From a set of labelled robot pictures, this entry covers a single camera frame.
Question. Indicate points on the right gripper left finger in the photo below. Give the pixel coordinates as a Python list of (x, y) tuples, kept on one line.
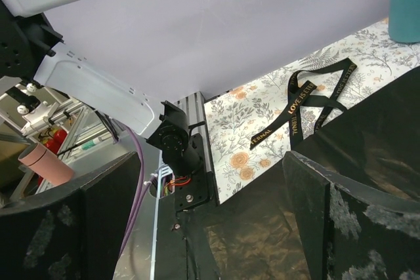
[(72, 231)]

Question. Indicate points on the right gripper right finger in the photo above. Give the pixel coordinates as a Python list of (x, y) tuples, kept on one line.
[(350, 230)]

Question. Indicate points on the black wrapping paper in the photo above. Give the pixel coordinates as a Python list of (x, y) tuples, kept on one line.
[(254, 235)]

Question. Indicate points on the black printed ribbon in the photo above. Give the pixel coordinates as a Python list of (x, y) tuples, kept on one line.
[(302, 96)]

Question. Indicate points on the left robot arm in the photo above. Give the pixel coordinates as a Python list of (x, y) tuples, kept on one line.
[(32, 49)]

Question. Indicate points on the teal cylindrical vase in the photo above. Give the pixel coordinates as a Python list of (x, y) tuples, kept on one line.
[(403, 21)]

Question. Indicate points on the pink cylinder outside cell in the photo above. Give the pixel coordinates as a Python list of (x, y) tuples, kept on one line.
[(46, 164)]

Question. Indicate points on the red fire extinguisher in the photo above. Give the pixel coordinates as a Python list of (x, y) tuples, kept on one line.
[(53, 139)]

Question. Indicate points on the floral tablecloth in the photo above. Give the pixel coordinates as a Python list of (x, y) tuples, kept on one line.
[(236, 116)]

